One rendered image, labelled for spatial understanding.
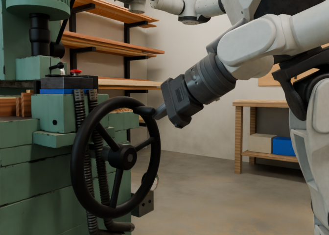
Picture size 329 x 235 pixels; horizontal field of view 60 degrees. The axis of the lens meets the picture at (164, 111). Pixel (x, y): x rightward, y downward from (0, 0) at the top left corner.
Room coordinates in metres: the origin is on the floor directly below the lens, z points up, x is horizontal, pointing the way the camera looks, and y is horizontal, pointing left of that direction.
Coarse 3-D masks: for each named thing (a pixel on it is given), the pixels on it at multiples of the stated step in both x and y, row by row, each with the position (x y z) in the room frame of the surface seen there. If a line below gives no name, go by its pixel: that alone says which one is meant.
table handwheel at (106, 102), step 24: (120, 96) 0.67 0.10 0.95; (96, 120) 0.60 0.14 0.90; (144, 120) 0.75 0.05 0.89; (120, 144) 0.67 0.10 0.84; (144, 144) 0.73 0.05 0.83; (72, 168) 0.56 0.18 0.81; (120, 168) 0.65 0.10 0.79; (144, 192) 0.72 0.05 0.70; (96, 216) 0.61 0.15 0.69; (120, 216) 0.65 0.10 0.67
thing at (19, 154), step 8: (120, 136) 0.92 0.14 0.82; (32, 144) 0.68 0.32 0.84; (104, 144) 0.86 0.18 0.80; (0, 152) 0.62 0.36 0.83; (8, 152) 0.63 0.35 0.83; (16, 152) 0.65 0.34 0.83; (24, 152) 0.66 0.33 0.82; (32, 152) 0.68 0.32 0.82; (40, 152) 0.69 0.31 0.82; (48, 152) 0.71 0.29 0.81; (56, 152) 0.73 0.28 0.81; (64, 152) 0.75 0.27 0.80; (0, 160) 0.62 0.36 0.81; (8, 160) 0.63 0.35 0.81; (16, 160) 0.64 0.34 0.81; (24, 160) 0.66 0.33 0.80; (32, 160) 0.68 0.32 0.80
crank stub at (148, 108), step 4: (136, 108) 0.68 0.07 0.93; (140, 108) 0.67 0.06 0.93; (144, 108) 0.67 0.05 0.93; (148, 108) 0.66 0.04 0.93; (152, 108) 0.66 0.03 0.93; (136, 112) 0.68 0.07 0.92; (140, 112) 0.67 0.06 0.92; (144, 112) 0.66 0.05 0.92; (148, 112) 0.66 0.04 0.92; (152, 112) 0.66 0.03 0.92; (148, 116) 0.67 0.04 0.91
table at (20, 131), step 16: (112, 112) 0.91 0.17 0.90; (128, 112) 0.95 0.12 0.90; (0, 128) 0.62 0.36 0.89; (16, 128) 0.65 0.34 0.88; (32, 128) 0.68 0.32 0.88; (112, 128) 0.76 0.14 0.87; (128, 128) 0.95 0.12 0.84; (0, 144) 0.62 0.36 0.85; (16, 144) 0.65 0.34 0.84; (48, 144) 0.64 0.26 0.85; (64, 144) 0.64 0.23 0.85
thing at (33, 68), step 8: (32, 56) 0.84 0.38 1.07; (40, 56) 0.82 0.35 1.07; (48, 56) 0.84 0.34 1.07; (16, 64) 0.89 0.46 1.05; (24, 64) 0.86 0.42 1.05; (32, 64) 0.84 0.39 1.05; (40, 64) 0.82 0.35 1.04; (48, 64) 0.84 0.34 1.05; (56, 64) 0.86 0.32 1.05; (16, 72) 0.89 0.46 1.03; (24, 72) 0.87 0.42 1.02; (32, 72) 0.84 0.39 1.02; (40, 72) 0.82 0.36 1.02; (48, 72) 0.84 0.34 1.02; (56, 72) 0.86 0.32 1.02; (16, 80) 0.90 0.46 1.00; (24, 80) 0.87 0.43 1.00; (32, 80) 0.87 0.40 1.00; (40, 80) 0.87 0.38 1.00
